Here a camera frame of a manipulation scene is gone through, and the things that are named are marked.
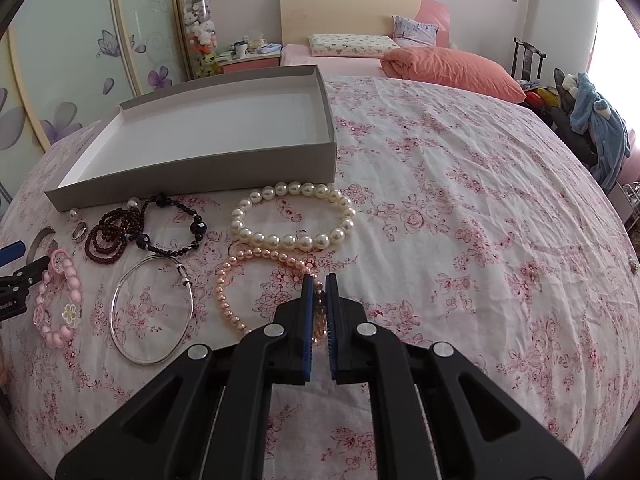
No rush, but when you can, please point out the thin silver bangle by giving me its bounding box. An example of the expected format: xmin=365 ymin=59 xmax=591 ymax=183
xmin=107 ymin=255 xmax=195 ymax=366

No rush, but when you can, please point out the purple patterned pillow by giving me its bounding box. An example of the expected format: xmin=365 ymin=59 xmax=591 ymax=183
xmin=392 ymin=15 xmax=439 ymax=48

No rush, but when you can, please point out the blue plush garment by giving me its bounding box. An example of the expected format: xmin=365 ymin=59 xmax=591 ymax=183
xmin=570 ymin=73 xmax=630 ymax=193

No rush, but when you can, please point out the white mug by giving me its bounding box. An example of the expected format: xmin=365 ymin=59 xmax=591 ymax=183
xmin=234 ymin=41 xmax=248 ymax=58

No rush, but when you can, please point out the floral pink bedspread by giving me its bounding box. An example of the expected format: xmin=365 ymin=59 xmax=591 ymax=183
xmin=1 ymin=77 xmax=639 ymax=472

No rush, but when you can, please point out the orange folded quilt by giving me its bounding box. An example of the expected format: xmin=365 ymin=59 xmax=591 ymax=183
xmin=381 ymin=47 xmax=526 ymax=104

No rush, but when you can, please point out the cream and pink headboard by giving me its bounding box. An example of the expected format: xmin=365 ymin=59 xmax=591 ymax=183
xmin=280 ymin=0 xmax=450 ymax=47

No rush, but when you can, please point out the glass tube of plush toys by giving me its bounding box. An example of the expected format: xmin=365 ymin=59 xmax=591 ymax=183
xmin=180 ymin=0 xmax=217 ymax=78

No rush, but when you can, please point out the peach pearl bracelet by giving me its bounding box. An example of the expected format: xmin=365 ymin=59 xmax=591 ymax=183
xmin=214 ymin=248 xmax=331 ymax=346

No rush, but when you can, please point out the sliding flower wardrobe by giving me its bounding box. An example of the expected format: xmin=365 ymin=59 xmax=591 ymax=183
xmin=1 ymin=0 xmax=188 ymax=208

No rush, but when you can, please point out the grey cardboard tray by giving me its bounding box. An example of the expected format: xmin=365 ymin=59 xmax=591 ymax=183
xmin=44 ymin=65 xmax=337 ymax=211

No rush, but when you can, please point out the black bead bracelet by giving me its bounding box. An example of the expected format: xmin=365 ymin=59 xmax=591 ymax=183
xmin=135 ymin=192 xmax=208 ymax=260

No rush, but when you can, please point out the pink bead flower bracelet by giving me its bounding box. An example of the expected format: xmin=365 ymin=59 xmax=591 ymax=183
xmin=32 ymin=248 xmax=84 ymax=351

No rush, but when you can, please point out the pink nightstand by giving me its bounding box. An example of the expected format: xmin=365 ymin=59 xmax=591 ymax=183
xmin=218 ymin=51 xmax=281 ymax=74

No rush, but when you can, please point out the dark red bead bracelet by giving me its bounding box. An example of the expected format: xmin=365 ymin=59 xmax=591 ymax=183
xmin=83 ymin=202 xmax=148 ymax=265

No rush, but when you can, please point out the dark wooden chair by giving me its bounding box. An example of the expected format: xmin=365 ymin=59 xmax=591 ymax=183
xmin=511 ymin=37 xmax=547 ymax=84

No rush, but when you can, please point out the white pearl bracelet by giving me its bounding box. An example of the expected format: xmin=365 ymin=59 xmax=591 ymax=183
xmin=229 ymin=180 xmax=357 ymax=253

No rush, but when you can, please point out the floral white pillow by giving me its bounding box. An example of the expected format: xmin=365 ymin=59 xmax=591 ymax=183
xmin=308 ymin=34 xmax=398 ymax=58

